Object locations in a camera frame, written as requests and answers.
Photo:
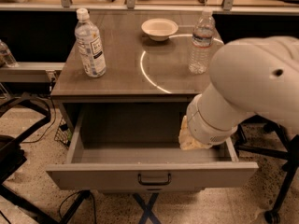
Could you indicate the grey drawer cabinet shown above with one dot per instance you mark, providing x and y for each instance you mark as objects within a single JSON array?
[{"x": 138, "y": 68}]

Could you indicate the white paper bowl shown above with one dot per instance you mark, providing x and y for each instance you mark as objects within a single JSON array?
[{"x": 159, "y": 29}]

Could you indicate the labelled plastic water bottle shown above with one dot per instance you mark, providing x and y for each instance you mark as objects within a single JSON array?
[{"x": 89, "y": 45}]

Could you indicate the clear plastic water bottle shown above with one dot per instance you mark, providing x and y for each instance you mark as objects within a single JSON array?
[{"x": 202, "y": 40}]

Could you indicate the grey top drawer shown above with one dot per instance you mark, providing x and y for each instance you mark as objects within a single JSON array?
[{"x": 133, "y": 147}]

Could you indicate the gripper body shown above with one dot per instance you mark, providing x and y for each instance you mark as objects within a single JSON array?
[{"x": 202, "y": 129}]

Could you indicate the black office chair right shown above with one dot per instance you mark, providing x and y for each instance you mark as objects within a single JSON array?
[{"x": 290, "y": 156}]

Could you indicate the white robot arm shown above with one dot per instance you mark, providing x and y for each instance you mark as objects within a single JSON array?
[{"x": 248, "y": 77}]

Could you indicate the water bottle at left edge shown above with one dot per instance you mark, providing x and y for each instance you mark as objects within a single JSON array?
[{"x": 6, "y": 57}]

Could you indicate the black chair base left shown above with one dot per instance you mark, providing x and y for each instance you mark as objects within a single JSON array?
[{"x": 12, "y": 158}]

